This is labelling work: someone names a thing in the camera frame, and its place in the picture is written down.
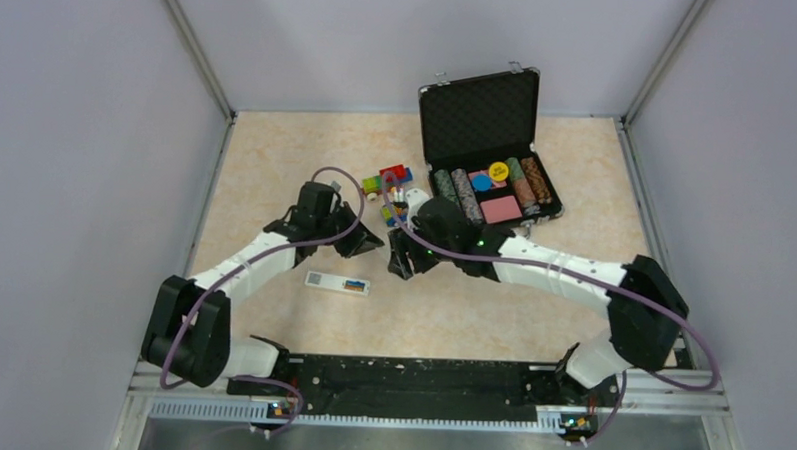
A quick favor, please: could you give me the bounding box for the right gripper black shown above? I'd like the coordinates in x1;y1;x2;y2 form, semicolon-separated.
389;218;460;281

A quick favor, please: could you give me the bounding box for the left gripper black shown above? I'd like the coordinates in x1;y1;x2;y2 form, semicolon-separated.
315;199;385;259

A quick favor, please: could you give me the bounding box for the white remote control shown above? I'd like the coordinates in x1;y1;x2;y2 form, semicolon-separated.
304;271;370;296

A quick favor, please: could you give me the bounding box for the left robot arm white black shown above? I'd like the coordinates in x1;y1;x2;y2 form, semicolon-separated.
140;182;384;387

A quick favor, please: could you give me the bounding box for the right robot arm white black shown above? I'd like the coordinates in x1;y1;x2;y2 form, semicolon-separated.
389;188;689;403

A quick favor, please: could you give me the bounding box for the orange blue toy car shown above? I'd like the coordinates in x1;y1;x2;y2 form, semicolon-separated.
380;202;408;228

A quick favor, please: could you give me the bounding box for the red blue brick truck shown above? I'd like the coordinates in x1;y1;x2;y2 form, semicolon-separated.
360;163;416;205

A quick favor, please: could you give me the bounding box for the green purple chip stack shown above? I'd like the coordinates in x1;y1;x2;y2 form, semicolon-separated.
433;169;461;207

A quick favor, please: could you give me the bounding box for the blue purple chip stack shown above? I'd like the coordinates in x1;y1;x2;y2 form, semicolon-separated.
450;169;485;225

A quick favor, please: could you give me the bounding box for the blue poker chip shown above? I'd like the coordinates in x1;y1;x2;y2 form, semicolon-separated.
470;173;493;193

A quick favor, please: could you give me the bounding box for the pink card deck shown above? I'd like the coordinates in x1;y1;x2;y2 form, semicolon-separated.
479;196;523;224

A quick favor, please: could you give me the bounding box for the yellow dealer button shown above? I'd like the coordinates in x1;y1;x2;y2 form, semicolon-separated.
487;161;510;184

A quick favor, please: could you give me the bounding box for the black poker chip case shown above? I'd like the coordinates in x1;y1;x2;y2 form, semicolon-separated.
418;62;564;228

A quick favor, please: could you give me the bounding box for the brown orange chip stack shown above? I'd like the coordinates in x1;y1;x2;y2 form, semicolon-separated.
520;157;553;205

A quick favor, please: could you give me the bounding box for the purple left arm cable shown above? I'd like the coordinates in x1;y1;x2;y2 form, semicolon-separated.
159;161;368;399

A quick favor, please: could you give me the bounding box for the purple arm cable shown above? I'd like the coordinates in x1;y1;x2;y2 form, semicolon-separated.
159;161;368;399
374;170;728;393

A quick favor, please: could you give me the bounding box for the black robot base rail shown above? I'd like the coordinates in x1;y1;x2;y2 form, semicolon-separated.
226;353;622;437

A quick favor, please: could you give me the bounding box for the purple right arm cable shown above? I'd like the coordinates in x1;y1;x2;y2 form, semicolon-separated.
374;170;728;393

